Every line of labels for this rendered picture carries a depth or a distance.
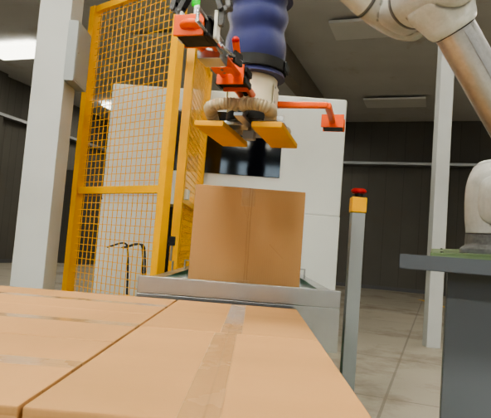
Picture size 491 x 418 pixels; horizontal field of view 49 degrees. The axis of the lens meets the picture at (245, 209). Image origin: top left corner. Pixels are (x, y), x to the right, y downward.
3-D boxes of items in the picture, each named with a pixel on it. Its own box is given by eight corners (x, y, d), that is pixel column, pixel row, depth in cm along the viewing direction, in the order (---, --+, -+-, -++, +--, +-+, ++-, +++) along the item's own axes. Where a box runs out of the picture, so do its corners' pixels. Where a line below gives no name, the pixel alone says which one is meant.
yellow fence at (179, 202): (181, 337, 417) (203, 74, 432) (194, 337, 416) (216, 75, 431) (153, 371, 300) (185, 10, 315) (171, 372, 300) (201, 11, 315)
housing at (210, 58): (204, 67, 145) (205, 51, 145) (228, 67, 143) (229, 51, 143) (196, 58, 138) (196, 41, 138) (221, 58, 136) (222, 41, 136)
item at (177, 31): (184, 48, 132) (186, 29, 133) (213, 48, 131) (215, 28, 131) (172, 35, 124) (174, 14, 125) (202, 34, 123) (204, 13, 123)
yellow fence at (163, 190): (46, 360, 305) (83, 6, 321) (62, 358, 313) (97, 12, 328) (147, 396, 251) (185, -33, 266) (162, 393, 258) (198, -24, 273)
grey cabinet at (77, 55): (76, 91, 277) (82, 36, 279) (86, 92, 277) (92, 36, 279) (62, 80, 257) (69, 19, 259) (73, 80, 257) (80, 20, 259)
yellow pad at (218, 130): (222, 146, 205) (223, 133, 205) (247, 147, 202) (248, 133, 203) (193, 125, 172) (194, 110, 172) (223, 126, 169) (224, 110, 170)
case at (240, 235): (201, 284, 250) (208, 198, 253) (287, 290, 249) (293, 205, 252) (186, 294, 190) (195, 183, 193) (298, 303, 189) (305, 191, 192)
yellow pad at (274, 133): (270, 148, 200) (271, 134, 201) (297, 148, 198) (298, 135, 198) (250, 127, 167) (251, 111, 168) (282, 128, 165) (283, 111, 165)
